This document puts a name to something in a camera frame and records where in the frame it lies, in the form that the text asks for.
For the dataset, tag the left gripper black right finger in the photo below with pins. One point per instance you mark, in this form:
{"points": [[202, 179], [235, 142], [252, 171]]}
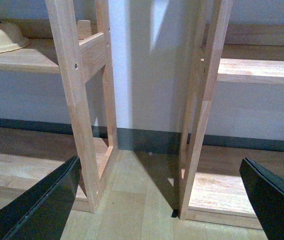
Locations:
{"points": [[265, 191]]}

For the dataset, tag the right wooden shelf unit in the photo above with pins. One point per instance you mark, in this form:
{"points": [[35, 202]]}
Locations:
{"points": [[210, 186]]}

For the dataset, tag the wooden shelf unit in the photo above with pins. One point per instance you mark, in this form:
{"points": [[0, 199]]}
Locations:
{"points": [[210, 186], [57, 98]]}

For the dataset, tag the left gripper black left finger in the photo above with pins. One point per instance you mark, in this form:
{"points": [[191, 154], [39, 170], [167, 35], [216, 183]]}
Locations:
{"points": [[42, 211]]}

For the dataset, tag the left wooden shelf unit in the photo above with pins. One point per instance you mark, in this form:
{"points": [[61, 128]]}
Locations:
{"points": [[57, 98]]}

